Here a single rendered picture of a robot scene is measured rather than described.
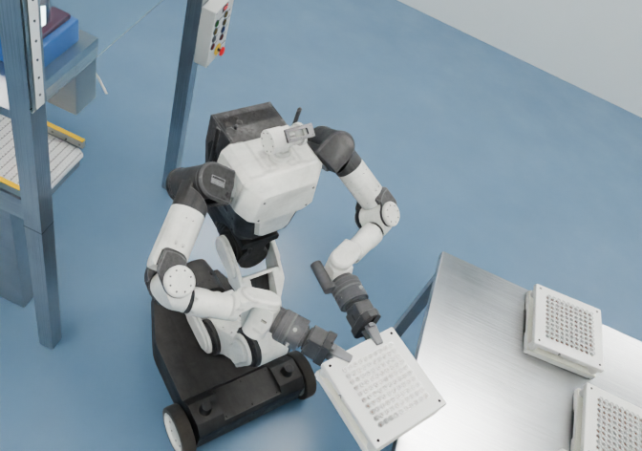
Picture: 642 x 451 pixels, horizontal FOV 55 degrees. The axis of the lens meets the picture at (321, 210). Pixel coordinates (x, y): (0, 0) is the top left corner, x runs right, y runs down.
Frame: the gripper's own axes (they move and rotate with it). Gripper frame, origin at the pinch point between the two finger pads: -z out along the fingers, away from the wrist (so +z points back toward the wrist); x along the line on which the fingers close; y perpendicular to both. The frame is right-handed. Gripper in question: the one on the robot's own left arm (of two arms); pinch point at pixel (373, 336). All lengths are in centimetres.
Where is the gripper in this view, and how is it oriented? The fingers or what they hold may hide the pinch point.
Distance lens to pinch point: 170.5
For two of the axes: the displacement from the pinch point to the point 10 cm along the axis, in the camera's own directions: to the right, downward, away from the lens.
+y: -8.6, 1.8, -4.7
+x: -2.7, 6.3, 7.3
